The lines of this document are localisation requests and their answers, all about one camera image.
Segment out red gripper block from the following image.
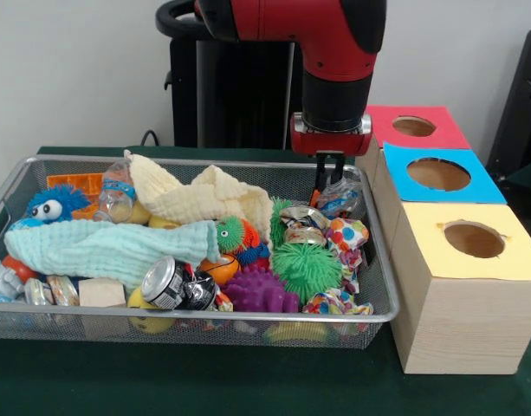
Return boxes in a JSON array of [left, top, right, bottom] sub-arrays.
[[289, 112, 373, 205]]

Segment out clear plastic packet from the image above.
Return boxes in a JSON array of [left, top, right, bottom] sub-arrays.
[[317, 166, 365, 218]]

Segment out clear mesh bin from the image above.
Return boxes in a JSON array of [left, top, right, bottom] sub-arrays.
[[0, 154, 401, 350]]

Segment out wooden box with three holes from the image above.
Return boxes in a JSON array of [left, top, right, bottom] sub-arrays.
[[354, 104, 531, 376]]

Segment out green spiky rubber ball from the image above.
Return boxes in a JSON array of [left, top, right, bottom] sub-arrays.
[[271, 242, 344, 300]]

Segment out green and orange puffer toy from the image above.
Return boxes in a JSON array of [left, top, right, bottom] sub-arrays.
[[212, 212, 270, 263]]

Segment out cream cloth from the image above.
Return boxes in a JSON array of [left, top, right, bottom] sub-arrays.
[[124, 149, 275, 257]]

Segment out purple spiky rubber ball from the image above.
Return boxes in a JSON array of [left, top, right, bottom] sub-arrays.
[[221, 264, 301, 313]]

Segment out crushed black can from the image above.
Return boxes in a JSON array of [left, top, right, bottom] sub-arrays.
[[141, 255, 218, 311]]

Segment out black standing panel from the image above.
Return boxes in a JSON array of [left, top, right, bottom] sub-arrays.
[[485, 28, 531, 183]]

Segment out clear plastic bottle blue label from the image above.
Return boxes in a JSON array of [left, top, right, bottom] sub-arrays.
[[94, 159, 136, 224]]

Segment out mint green cloth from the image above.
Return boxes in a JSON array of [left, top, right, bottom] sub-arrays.
[[3, 215, 221, 281]]

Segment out orange plastic tray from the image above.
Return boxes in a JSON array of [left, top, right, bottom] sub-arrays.
[[46, 172, 104, 218]]

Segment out blue fuzzy toy with eyes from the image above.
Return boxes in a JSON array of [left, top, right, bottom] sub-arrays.
[[25, 185, 91, 223]]

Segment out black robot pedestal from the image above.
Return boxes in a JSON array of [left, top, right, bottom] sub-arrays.
[[155, 0, 308, 151]]

